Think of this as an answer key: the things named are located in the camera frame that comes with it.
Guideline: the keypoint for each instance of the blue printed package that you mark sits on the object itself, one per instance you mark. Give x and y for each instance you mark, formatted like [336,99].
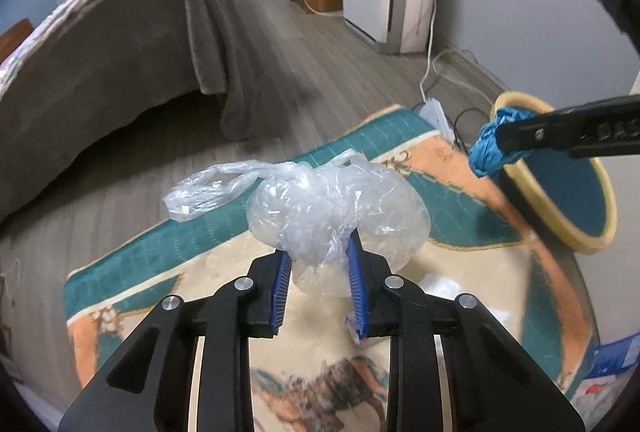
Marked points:
[615,357]

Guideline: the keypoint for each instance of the clear plastic bag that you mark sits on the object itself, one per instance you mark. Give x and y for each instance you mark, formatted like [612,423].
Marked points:
[325,212]

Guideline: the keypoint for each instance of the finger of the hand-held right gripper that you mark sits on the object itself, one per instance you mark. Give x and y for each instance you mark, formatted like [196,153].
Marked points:
[560,129]

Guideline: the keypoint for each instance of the wooden headboard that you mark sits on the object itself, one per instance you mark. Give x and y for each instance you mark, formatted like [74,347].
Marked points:
[15,39]

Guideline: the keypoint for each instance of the yellow and teal waste bin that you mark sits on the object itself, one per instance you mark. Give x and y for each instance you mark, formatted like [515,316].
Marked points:
[565,197]

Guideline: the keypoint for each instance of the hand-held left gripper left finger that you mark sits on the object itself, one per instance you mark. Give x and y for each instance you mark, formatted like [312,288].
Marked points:
[279,297]

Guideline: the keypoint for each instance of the bed with brown cover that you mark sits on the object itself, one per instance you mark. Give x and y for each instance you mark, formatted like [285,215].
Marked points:
[125,61]

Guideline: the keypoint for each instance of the teal and orange patterned rug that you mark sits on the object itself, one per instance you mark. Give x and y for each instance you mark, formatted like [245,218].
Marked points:
[450,212]

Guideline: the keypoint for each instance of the blue plastic cover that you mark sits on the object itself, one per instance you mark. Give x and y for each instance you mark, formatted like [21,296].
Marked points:
[487,146]

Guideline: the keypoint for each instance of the white power strip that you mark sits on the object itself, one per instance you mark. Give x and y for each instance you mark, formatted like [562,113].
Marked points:
[435,114]

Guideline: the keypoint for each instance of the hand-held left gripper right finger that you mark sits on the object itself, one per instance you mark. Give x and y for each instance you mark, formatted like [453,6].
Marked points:
[357,287]

